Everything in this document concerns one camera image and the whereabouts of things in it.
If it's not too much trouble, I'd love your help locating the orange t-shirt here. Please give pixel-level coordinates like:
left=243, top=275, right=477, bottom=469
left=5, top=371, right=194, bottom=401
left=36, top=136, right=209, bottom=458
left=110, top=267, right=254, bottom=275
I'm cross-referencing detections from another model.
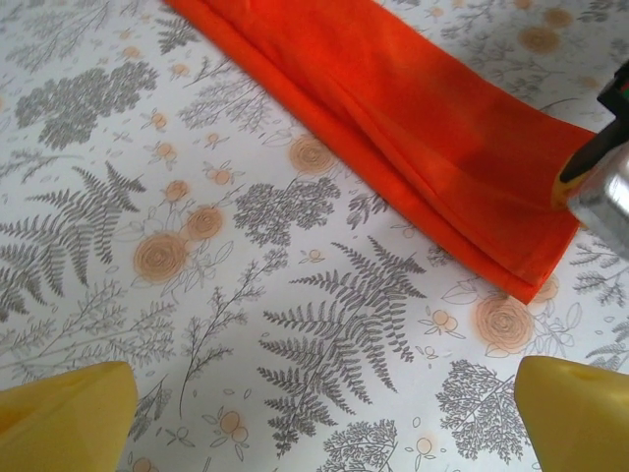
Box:
left=161, top=0, right=599, bottom=304

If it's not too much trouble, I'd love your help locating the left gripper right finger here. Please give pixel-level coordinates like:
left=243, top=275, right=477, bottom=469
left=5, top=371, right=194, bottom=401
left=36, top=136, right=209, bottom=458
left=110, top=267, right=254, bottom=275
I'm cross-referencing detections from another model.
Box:
left=512, top=355, right=629, bottom=472

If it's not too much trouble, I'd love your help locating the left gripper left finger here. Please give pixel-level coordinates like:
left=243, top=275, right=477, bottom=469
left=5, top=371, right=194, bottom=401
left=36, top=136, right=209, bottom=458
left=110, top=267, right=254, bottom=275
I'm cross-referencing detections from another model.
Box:
left=0, top=360, right=140, bottom=472

